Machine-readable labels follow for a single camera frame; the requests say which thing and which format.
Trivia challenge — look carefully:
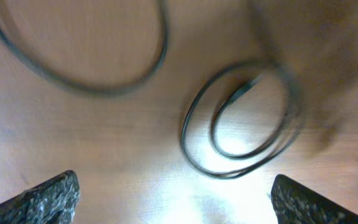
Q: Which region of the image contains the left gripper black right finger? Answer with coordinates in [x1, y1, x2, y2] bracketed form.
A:
[270, 174, 358, 224]

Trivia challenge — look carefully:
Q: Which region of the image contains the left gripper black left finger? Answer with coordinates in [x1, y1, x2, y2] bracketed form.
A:
[0, 170, 80, 224]

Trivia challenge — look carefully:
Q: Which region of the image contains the black usb cable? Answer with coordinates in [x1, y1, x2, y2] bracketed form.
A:
[0, 0, 169, 96]
[180, 60, 303, 180]

